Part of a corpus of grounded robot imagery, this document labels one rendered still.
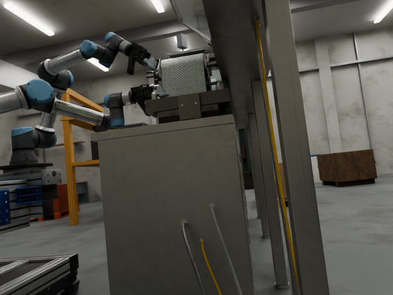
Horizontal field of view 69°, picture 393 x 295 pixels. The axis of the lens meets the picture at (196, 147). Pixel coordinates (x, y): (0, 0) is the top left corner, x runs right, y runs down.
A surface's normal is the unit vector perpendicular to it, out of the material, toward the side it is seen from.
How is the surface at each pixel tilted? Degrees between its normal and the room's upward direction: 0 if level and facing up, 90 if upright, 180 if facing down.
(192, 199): 90
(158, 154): 90
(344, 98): 90
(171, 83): 90
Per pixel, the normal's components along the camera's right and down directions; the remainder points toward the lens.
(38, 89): 0.65, -0.17
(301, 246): -0.16, -0.06
